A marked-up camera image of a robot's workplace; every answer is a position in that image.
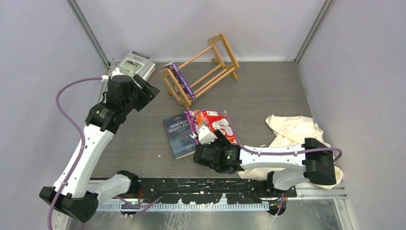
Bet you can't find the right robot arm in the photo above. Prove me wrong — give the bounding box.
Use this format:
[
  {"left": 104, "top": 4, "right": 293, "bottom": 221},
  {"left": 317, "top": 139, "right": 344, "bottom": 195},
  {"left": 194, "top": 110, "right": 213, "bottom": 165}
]
[{"left": 191, "top": 126, "right": 337, "bottom": 197}]

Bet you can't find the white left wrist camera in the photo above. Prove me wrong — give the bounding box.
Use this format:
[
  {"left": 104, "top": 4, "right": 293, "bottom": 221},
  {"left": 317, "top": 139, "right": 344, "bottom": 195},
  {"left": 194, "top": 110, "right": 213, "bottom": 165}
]
[{"left": 101, "top": 67, "right": 123, "bottom": 82}]

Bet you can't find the cream cloth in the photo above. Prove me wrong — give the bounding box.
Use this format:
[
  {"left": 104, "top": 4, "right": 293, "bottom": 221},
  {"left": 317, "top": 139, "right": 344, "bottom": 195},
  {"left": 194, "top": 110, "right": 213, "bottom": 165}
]
[{"left": 238, "top": 115, "right": 344, "bottom": 190}]

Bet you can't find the red Treehouse book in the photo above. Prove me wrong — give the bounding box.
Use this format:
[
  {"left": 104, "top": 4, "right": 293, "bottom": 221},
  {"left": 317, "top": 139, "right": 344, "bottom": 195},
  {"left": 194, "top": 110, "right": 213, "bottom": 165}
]
[{"left": 199, "top": 110, "right": 237, "bottom": 145}]

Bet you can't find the orange 78-Storey Treehouse book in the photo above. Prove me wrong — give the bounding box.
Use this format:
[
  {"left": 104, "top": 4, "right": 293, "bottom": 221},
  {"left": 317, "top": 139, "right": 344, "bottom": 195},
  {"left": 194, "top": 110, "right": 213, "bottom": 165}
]
[{"left": 194, "top": 110, "right": 210, "bottom": 130}]

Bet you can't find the blue Nineteen Eighty-Four book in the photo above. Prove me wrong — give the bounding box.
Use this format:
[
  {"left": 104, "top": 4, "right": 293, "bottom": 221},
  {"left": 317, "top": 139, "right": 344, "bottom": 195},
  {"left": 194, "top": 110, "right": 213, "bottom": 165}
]
[{"left": 163, "top": 113, "right": 197, "bottom": 160}]

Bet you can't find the stack of grey magazines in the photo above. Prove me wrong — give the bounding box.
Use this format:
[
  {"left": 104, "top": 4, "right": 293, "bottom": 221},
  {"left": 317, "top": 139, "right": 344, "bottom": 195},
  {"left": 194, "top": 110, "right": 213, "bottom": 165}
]
[{"left": 108, "top": 51, "right": 156, "bottom": 81}]

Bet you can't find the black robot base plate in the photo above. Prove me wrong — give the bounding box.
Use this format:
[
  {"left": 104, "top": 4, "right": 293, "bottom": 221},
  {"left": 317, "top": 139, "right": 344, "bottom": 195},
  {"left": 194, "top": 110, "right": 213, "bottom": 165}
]
[{"left": 119, "top": 177, "right": 297, "bottom": 205}]

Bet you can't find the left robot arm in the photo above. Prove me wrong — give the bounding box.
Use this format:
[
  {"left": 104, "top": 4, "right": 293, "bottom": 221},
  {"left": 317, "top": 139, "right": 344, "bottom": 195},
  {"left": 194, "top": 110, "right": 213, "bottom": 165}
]
[{"left": 39, "top": 74, "right": 159, "bottom": 223}]

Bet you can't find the magenta paperback book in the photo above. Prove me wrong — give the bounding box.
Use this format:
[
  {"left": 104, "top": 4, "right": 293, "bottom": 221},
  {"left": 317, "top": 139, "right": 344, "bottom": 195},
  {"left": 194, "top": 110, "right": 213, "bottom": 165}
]
[{"left": 184, "top": 110, "right": 196, "bottom": 134}]

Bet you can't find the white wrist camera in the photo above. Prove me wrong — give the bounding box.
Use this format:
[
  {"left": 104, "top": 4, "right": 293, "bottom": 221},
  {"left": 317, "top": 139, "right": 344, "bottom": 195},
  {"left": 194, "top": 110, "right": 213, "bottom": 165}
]
[
  {"left": 101, "top": 67, "right": 123, "bottom": 82},
  {"left": 190, "top": 125, "right": 217, "bottom": 145}
]

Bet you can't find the purple 52-Storey Treehouse book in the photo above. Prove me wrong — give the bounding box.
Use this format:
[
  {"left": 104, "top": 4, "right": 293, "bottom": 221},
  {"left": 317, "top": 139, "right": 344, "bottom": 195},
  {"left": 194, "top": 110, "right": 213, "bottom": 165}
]
[{"left": 162, "top": 62, "right": 196, "bottom": 99}]

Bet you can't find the wooden book rack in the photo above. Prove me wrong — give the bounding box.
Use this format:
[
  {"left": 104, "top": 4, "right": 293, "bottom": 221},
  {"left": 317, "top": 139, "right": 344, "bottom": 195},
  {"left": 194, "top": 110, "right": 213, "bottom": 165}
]
[{"left": 159, "top": 33, "right": 240, "bottom": 110}]

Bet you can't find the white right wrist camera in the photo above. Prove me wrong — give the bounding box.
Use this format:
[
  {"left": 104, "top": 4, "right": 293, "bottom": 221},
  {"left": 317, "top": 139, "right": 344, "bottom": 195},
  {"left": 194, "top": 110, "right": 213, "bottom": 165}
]
[{"left": 190, "top": 125, "right": 217, "bottom": 145}]

